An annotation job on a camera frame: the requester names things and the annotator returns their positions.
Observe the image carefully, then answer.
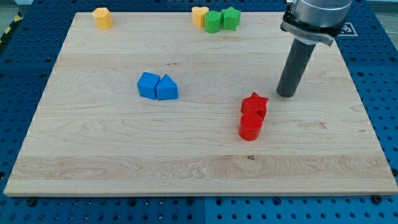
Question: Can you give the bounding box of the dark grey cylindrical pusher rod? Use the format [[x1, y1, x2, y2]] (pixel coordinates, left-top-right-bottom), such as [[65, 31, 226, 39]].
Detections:
[[277, 39, 315, 98]]

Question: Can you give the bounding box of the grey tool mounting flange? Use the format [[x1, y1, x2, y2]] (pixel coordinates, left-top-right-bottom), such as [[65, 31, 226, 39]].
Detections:
[[280, 13, 341, 46]]

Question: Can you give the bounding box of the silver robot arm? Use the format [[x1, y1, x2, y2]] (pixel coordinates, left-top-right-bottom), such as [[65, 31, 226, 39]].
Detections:
[[277, 0, 352, 98]]

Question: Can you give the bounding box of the red star block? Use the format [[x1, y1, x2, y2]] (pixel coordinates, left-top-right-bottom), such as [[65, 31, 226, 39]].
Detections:
[[241, 92, 269, 120]]

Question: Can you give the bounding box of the green star block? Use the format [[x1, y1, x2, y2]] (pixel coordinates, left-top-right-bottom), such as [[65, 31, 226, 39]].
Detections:
[[221, 6, 241, 30]]

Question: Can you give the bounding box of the white fiducial marker tag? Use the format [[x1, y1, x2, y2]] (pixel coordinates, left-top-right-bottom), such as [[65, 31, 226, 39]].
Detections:
[[338, 22, 358, 37]]

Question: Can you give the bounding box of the red cylinder block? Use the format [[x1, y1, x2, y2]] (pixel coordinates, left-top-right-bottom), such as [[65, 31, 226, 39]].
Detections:
[[238, 112, 264, 141]]

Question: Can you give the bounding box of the green cylinder block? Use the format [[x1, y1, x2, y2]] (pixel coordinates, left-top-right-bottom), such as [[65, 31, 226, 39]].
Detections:
[[205, 11, 221, 34]]

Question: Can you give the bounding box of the yellow heart block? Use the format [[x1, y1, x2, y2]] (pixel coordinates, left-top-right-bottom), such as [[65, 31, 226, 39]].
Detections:
[[191, 6, 209, 28]]

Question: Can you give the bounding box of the blue triangular prism block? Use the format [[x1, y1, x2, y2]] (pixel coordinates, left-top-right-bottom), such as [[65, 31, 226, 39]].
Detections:
[[155, 74, 178, 100]]

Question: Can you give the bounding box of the blue cube block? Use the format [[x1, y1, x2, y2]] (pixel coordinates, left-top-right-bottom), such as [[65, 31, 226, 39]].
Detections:
[[137, 72, 160, 100]]

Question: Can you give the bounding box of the yellow pentagon block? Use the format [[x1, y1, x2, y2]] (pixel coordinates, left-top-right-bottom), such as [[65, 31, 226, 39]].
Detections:
[[92, 7, 113, 29]]

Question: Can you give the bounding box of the light wooden board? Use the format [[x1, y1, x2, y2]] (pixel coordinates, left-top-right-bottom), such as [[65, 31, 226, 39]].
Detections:
[[4, 12, 397, 197]]

